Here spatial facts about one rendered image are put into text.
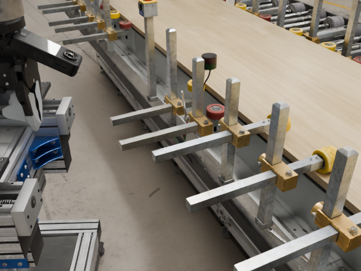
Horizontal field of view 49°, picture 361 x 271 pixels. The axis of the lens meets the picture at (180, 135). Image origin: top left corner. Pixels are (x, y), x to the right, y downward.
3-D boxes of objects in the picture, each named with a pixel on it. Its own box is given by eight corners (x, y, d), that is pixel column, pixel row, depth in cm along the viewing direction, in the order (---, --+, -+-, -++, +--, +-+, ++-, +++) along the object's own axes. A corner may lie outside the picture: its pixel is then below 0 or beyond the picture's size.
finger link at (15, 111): (12, 130, 76) (-1, 86, 71) (43, 129, 76) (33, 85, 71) (6, 139, 74) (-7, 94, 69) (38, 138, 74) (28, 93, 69)
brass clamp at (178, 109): (174, 117, 182) (174, 107, 179) (163, 104, 192) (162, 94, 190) (187, 114, 184) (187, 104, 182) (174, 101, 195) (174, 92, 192)
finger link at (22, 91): (28, 107, 74) (17, 63, 69) (38, 107, 74) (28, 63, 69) (20, 120, 70) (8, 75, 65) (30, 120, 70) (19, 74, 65)
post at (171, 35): (171, 127, 193) (168, 29, 167) (168, 123, 196) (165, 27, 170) (178, 125, 195) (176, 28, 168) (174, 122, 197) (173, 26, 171)
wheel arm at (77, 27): (56, 34, 267) (55, 28, 265) (55, 33, 270) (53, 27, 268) (118, 25, 283) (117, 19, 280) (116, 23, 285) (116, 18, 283)
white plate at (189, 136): (202, 162, 167) (202, 142, 162) (175, 132, 187) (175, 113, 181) (203, 162, 167) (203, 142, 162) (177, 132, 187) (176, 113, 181)
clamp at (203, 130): (202, 137, 161) (202, 126, 159) (187, 121, 172) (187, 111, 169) (214, 134, 163) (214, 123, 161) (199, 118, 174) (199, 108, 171)
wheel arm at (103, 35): (63, 47, 248) (62, 40, 246) (62, 44, 251) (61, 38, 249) (130, 35, 264) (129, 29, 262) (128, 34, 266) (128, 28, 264)
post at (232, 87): (224, 192, 157) (231, 80, 130) (219, 187, 159) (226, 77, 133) (231, 190, 158) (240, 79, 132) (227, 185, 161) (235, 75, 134)
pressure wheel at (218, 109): (211, 137, 165) (212, 113, 159) (202, 128, 171) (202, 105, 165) (228, 133, 168) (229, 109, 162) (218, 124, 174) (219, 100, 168)
